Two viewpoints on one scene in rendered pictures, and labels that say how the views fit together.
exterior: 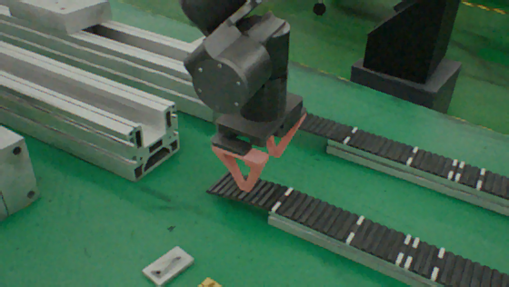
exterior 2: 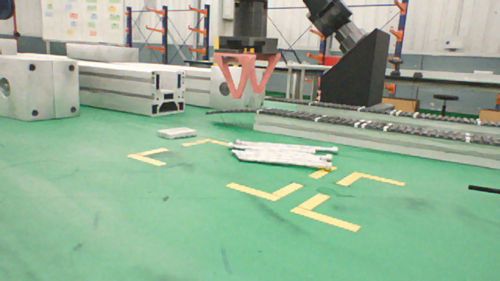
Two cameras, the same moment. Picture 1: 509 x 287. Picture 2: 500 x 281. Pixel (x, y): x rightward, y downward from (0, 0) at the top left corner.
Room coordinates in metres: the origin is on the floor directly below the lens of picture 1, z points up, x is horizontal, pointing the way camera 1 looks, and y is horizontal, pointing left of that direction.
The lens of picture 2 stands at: (-0.18, -0.01, 0.90)
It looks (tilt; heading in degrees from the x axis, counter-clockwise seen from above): 12 degrees down; 2
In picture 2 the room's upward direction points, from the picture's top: 4 degrees clockwise
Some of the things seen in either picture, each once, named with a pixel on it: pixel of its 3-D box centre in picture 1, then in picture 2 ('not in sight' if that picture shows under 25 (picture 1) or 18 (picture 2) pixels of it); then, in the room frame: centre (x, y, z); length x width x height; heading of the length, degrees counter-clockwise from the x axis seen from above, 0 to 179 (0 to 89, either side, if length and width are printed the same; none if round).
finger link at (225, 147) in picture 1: (250, 154); (241, 69); (0.45, 0.04, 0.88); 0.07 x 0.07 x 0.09; 66
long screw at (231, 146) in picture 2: not in sight; (269, 151); (0.28, -0.01, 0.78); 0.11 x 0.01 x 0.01; 84
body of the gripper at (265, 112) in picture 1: (262, 94); (250, 25); (0.47, 0.03, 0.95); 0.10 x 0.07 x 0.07; 156
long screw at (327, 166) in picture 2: not in sight; (283, 162); (0.23, -0.03, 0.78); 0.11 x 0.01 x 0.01; 81
